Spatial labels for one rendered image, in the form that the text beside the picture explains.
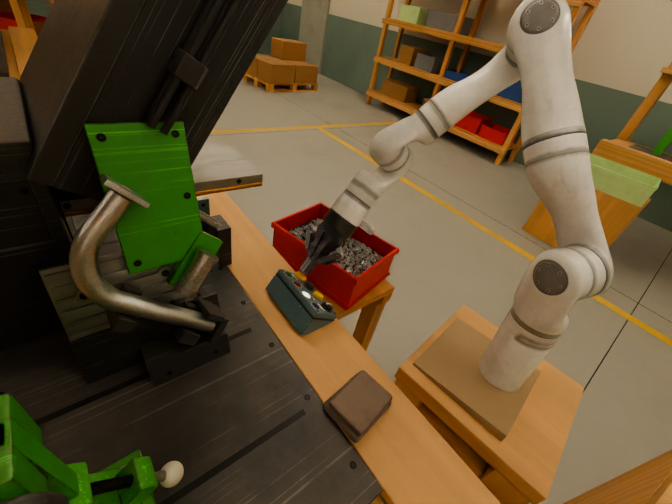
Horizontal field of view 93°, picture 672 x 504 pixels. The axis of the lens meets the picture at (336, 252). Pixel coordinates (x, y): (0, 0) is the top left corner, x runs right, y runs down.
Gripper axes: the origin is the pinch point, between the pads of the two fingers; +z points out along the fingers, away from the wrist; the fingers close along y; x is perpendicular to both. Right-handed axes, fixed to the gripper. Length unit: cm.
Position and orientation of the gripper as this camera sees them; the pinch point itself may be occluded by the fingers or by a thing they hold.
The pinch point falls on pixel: (308, 266)
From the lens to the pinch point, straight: 74.5
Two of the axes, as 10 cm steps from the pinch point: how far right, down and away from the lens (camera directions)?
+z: -5.9, 7.9, 1.7
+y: 6.1, 5.7, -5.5
